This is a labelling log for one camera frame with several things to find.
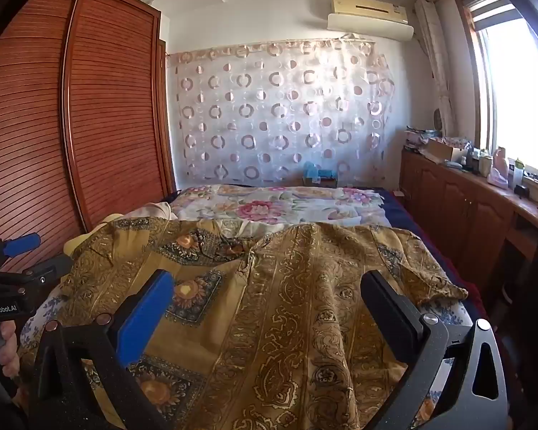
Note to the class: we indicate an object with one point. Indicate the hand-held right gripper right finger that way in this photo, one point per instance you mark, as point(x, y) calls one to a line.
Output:
point(392, 309)

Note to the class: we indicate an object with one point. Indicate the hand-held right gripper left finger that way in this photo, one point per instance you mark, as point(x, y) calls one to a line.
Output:
point(143, 318)

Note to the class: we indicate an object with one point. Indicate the beige folded cloth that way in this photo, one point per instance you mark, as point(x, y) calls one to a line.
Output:
point(154, 211)

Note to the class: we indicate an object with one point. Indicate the sheer circle patterned curtain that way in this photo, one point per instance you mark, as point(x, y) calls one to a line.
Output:
point(273, 112)

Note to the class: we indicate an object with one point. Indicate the pale bunched window curtain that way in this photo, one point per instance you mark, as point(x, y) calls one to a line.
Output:
point(432, 53)

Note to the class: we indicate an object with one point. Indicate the low wooden cabinet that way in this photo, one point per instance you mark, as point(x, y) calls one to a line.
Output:
point(453, 206)

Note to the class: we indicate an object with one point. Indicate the wooden slatted wardrobe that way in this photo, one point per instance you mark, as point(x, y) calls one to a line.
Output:
point(107, 98)

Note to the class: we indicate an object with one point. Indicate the white jar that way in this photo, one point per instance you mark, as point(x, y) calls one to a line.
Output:
point(485, 164)

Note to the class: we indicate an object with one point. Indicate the wall air conditioner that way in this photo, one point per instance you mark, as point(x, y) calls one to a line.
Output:
point(367, 22)

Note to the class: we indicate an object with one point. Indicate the person's left hand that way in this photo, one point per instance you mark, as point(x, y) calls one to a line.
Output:
point(8, 349)

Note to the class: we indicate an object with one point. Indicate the pile of folded fabrics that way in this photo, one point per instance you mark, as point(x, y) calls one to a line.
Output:
point(419, 136)

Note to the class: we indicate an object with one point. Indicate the wooden framed window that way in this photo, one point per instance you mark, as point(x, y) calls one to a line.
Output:
point(520, 98)

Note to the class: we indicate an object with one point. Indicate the pink white bottle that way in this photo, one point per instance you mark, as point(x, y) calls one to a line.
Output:
point(500, 170)

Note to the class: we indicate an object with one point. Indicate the blue white floral bedsheet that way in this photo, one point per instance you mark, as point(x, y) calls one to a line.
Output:
point(36, 327)

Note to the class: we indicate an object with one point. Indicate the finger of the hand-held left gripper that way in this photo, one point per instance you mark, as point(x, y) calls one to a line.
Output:
point(21, 244)
point(49, 273)

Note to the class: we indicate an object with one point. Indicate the floral quilt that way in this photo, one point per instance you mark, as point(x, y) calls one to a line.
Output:
point(273, 206)

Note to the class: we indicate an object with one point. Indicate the golden patterned garment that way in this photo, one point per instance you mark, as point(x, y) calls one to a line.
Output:
point(273, 322)

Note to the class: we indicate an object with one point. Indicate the cardboard box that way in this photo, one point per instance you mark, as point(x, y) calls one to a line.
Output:
point(439, 150)

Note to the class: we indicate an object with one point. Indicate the blue tissue box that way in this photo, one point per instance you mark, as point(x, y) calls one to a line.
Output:
point(314, 174)

